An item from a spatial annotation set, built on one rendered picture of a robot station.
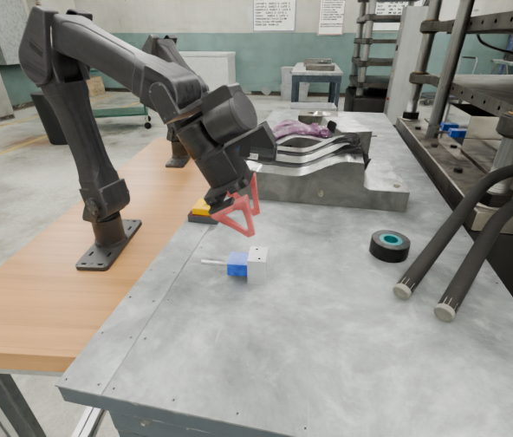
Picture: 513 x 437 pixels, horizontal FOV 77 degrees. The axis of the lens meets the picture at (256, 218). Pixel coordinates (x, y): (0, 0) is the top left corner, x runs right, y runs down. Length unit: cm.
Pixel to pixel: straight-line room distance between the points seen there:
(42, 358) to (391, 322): 56
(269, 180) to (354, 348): 53
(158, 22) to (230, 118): 838
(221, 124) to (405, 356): 44
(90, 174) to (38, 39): 23
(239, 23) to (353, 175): 749
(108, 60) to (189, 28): 798
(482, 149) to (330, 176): 80
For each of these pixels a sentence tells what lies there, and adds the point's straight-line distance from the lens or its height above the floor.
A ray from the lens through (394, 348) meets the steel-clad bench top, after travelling 57.
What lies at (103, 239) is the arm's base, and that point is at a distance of 78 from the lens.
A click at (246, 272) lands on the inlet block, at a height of 82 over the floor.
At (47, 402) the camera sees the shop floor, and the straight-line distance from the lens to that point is 163.
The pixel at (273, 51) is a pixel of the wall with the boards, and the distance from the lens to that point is 815.
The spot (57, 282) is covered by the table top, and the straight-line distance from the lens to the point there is 75.
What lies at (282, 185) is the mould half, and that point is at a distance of 92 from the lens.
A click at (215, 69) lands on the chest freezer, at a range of 753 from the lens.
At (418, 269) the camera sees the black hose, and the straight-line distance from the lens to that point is 68.
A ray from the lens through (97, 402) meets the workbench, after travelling 56.
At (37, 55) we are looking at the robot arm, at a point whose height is 119.
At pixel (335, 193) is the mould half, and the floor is 84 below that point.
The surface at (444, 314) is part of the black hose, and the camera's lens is 64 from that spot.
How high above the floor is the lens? 122
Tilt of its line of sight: 29 degrees down
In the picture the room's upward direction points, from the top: straight up
